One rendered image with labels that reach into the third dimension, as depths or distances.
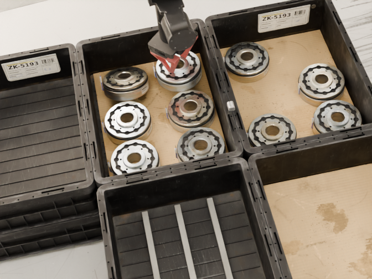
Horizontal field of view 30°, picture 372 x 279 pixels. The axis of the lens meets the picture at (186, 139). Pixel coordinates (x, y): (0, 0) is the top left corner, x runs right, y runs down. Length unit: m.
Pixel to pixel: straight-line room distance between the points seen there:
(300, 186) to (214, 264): 0.25
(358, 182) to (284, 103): 0.25
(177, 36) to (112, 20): 0.64
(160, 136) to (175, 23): 0.29
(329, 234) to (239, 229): 0.17
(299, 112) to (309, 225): 0.29
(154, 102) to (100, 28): 0.44
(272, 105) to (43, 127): 0.52
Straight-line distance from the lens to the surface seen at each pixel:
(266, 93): 1.58
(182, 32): 1.34
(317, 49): 1.67
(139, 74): 1.58
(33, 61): 1.61
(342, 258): 1.36
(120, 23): 1.95
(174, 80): 1.53
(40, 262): 1.55
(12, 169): 1.54
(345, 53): 1.57
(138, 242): 1.38
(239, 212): 1.40
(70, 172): 1.50
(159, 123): 1.53
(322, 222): 1.40
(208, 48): 1.54
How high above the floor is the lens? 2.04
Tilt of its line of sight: 54 degrees down
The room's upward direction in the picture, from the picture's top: 7 degrees counter-clockwise
